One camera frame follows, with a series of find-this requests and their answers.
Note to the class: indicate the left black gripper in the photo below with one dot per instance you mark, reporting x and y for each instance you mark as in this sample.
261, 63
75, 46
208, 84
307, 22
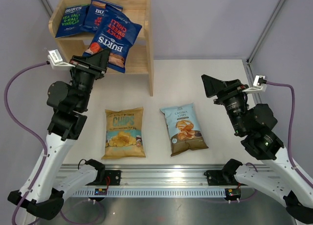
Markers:
100, 59

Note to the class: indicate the blue sea salt vinegar bag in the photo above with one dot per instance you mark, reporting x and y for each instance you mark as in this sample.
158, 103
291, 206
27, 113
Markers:
72, 21

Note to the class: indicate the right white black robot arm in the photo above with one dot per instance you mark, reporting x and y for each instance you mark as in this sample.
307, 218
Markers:
294, 190

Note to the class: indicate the white slotted cable duct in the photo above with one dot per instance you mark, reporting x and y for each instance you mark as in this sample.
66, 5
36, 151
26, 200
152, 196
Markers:
150, 193

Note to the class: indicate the light blue cassava chips bag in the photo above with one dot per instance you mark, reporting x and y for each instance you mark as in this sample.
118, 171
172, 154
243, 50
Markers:
183, 129

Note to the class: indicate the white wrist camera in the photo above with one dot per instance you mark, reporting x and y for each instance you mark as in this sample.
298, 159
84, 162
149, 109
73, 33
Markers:
56, 61
259, 85

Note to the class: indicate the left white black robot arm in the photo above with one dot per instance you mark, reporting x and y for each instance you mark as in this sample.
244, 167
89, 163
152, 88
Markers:
40, 196

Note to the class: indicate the yellow kettle cooked chips bag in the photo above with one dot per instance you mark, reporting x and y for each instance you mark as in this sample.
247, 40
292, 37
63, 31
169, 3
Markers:
124, 134

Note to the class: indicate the blue spicy sweet chilli bag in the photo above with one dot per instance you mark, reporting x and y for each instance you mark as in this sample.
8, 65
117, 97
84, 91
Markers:
95, 13

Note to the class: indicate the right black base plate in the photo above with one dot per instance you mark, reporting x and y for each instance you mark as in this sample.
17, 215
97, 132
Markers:
220, 178

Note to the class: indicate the wooden two-tier shelf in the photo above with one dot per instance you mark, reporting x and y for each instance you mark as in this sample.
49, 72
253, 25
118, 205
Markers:
140, 59

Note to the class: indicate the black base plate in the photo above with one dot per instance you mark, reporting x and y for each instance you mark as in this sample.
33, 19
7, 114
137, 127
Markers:
220, 178
111, 177

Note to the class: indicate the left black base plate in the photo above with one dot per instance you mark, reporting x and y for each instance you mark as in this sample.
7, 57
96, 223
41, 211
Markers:
111, 177

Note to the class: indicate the aluminium mounting rail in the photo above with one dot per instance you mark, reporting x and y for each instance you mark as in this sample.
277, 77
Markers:
164, 175

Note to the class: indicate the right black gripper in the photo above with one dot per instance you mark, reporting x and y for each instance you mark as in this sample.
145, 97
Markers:
228, 89

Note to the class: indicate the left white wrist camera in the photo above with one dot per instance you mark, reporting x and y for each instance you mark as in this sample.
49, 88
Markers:
56, 61

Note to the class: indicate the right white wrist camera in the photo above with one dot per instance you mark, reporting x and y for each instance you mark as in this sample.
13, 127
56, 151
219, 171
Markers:
259, 85

